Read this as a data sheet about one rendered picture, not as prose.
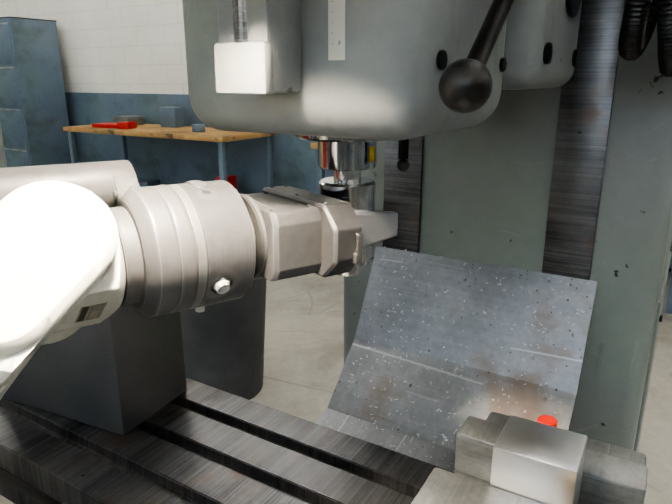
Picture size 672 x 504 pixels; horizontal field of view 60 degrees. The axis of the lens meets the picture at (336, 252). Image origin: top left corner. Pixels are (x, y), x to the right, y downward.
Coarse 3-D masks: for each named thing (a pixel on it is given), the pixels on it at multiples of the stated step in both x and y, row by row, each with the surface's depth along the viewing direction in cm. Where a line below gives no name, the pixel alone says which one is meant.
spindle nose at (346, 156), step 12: (324, 144) 46; (336, 144) 45; (348, 144) 45; (360, 144) 45; (372, 144) 46; (324, 156) 46; (336, 156) 45; (348, 156) 45; (360, 156) 45; (324, 168) 46; (336, 168) 46; (348, 168) 45; (360, 168) 46; (372, 168) 47
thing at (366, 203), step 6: (336, 198) 46; (342, 198) 46; (348, 198) 46; (354, 198) 46; (360, 198) 46; (366, 198) 47; (372, 198) 47; (354, 204) 46; (360, 204) 46; (366, 204) 47; (372, 204) 47; (354, 210) 46; (360, 210) 47; (366, 210) 47; (372, 210) 48; (366, 246) 48; (372, 246) 49; (366, 252) 48; (372, 252) 49; (366, 258) 48; (372, 258) 49; (360, 264) 48; (366, 264) 48
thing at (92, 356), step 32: (128, 320) 68; (160, 320) 73; (64, 352) 70; (96, 352) 67; (128, 352) 68; (160, 352) 74; (32, 384) 74; (64, 384) 71; (96, 384) 69; (128, 384) 69; (160, 384) 74; (64, 416) 73; (96, 416) 70; (128, 416) 70
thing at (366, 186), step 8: (320, 184) 47; (328, 184) 47; (336, 184) 46; (344, 184) 46; (352, 184) 46; (360, 184) 46; (368, 184) 47; (320, 192) 48; (328, 192) 47; (336, 192) 46; (344, 192) 46; (352, 192) 46; (360, 192) 46; (368, 192) 47
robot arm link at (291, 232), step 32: (192, 192) 39; (224, 192) 40; (288, 192) 47; (192, 224) 37; (224, 224) 38; (256, 224) 41; (288, 224) 41; (320, 224) 42; (352, 224) 42; (224, 256) 38; (256, 256) 42; (288, 256) 41; (320, 256) 43; (352, 256) 42; (224, 288) 39
